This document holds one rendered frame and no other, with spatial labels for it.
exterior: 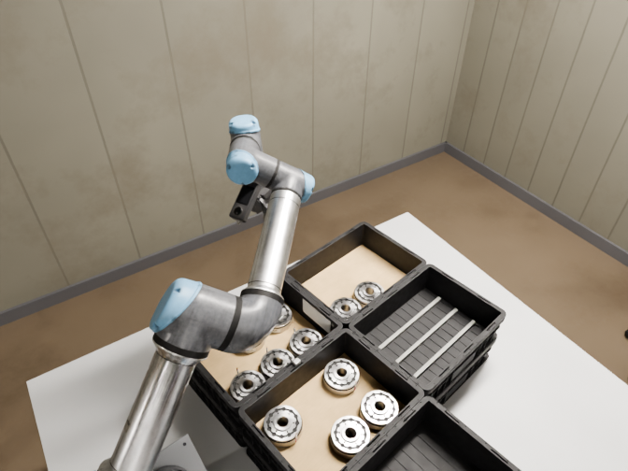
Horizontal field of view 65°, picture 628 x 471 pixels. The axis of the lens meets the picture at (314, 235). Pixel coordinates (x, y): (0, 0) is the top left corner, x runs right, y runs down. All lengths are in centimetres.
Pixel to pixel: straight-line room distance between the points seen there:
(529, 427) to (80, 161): 218
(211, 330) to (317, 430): 54
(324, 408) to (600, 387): 90
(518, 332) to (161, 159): 190
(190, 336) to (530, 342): 125
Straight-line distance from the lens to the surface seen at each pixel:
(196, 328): 99
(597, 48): 326
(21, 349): 297
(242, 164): 116
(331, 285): 173
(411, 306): 170
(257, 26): 272
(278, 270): 109
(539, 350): 189
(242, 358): 156
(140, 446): 109
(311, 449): 140
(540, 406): 176
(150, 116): 264
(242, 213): 132
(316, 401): 147
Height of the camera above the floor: 210
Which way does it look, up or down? 41 degrees down
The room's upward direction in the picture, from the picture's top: straight up
